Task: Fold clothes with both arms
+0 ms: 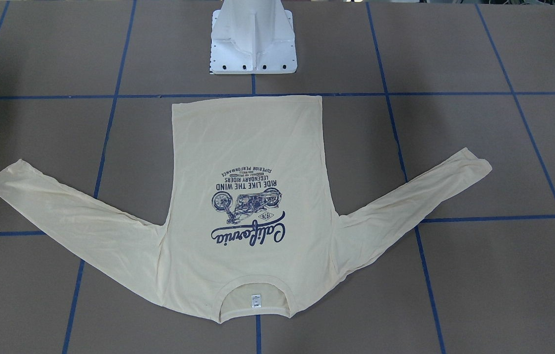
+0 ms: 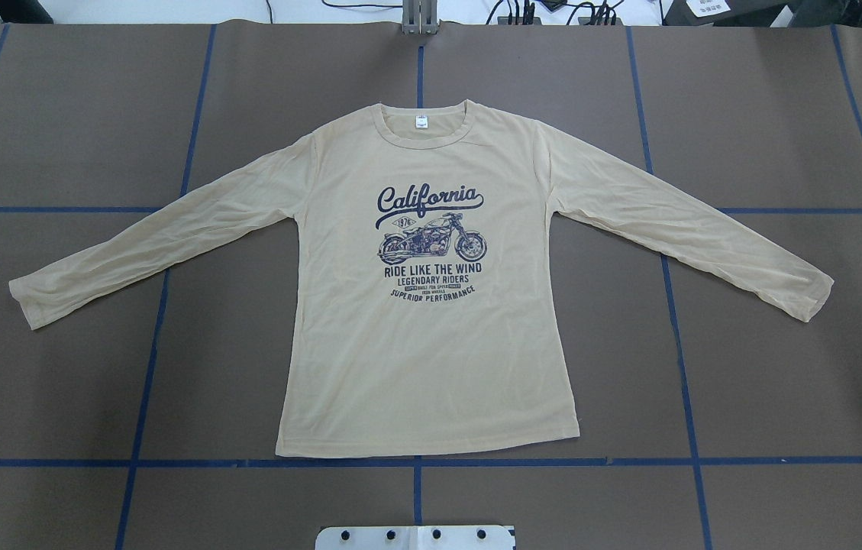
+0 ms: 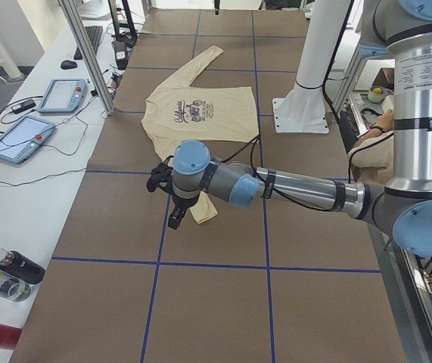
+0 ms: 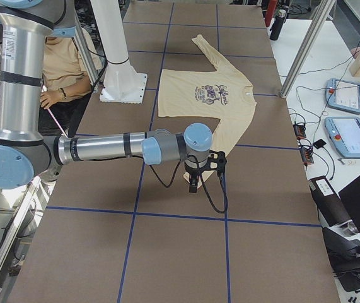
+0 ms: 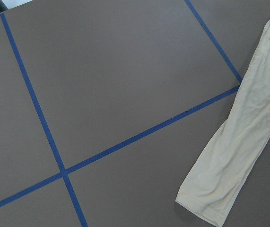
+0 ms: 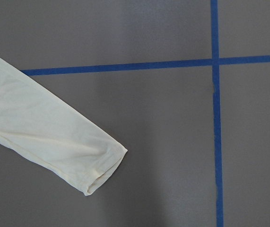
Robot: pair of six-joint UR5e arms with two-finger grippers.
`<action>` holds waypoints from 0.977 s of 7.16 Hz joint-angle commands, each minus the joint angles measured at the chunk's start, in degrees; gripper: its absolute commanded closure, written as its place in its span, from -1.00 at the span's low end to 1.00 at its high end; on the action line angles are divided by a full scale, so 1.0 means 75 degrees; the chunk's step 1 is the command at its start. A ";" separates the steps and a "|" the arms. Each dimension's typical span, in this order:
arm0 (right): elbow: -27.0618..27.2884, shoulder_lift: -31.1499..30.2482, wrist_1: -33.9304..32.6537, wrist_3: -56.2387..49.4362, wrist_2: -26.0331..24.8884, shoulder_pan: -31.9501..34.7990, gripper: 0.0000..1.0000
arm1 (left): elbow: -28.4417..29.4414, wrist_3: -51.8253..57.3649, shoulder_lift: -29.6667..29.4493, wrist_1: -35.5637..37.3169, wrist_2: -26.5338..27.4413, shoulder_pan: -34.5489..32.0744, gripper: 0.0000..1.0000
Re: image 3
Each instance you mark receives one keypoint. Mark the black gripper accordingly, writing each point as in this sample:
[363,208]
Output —
[181,203]

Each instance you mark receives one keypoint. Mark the cream long-sleeve printed shirt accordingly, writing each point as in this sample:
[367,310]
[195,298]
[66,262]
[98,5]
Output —
[180,119]

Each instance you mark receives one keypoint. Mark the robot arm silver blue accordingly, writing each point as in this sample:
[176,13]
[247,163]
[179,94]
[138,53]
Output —
[402,206]

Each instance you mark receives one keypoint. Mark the white central pillar with base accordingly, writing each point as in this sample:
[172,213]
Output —
[303,108]

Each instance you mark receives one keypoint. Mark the far blue teach pendant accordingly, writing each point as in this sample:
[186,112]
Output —
[63,96]

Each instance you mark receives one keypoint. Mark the blue teach pendant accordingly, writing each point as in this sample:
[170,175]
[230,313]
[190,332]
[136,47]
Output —
[63,96]
[24,138]

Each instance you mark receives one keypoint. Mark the black water bottle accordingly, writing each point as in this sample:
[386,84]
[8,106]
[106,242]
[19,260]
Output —
[19,266]

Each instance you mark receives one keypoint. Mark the near blue teach pendant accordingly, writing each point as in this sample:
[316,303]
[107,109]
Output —
[24,138]

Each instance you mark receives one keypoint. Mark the black box white label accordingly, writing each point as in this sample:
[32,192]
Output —
[120,54]

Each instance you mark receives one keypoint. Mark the clear bottle black lid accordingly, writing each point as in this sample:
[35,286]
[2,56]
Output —
[12,288]

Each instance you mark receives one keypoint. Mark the black computer mouse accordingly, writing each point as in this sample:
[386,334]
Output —
[68,64]

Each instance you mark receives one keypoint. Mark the black power adapter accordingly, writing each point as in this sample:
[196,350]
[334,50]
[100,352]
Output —
[28,104]

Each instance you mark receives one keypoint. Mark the black monitor stand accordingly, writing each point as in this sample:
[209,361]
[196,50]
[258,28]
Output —
[123,31]

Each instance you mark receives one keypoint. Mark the black keyboard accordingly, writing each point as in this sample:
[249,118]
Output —
[94,34]

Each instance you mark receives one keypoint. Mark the seated person beige shirt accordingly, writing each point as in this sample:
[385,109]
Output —
[372,154]

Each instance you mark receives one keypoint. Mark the green bowl with lemon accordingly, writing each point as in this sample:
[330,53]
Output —
[377,94]

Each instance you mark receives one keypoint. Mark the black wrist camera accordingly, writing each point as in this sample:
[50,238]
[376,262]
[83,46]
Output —
[161,177]

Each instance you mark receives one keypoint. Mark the aluminium frame post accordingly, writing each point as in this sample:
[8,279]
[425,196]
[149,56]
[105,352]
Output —
[82,40]

